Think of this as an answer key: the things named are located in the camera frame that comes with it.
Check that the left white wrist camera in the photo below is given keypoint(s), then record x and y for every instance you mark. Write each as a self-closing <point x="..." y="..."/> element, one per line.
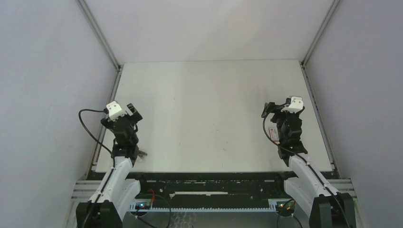
<point x="114" y="110"/>

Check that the white slotted cable duct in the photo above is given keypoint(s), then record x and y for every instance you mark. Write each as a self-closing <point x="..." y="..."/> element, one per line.
<point x="271" y="207"/>

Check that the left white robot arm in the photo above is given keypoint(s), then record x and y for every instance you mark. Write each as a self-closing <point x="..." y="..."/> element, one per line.
<point x="107" y="207"/>

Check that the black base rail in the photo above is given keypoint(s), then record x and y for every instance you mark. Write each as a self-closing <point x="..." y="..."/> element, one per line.
<point x="208" y="190"/>

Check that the right aluminium frame rail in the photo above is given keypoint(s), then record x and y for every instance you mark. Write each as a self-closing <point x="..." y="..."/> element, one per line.
<point x="303" y="65"/>

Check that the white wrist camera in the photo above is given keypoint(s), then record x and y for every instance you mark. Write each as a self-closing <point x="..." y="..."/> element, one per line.
<point x="114" y="110"/>
<point x="294" y="104"/>

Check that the left aluminium frame rail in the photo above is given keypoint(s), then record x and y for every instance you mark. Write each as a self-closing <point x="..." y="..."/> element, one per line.
<point x="91" y="20"/>

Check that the aluminium frame rail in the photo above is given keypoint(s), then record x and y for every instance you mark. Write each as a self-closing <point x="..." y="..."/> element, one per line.
<point x="91" y="20"/>
<point x="303" y="65"/>

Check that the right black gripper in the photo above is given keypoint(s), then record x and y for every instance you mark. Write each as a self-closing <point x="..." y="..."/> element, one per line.
<point x="270" y="108"/>

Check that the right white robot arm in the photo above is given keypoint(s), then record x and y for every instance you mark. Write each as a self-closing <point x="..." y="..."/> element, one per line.
<point x="324" y="204"/>

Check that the red white staple box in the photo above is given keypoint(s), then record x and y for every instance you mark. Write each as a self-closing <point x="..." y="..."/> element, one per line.
<point x="274" y="135"/>

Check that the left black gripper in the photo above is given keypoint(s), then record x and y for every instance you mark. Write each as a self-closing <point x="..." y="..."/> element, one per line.
<point x="136" y="117"/>

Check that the pink white mini stapler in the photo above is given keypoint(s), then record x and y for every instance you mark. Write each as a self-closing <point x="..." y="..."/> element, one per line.
<point x="141" y="156"/>

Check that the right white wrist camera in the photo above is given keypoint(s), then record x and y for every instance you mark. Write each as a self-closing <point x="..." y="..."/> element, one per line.
<point x="294" y="104"/>

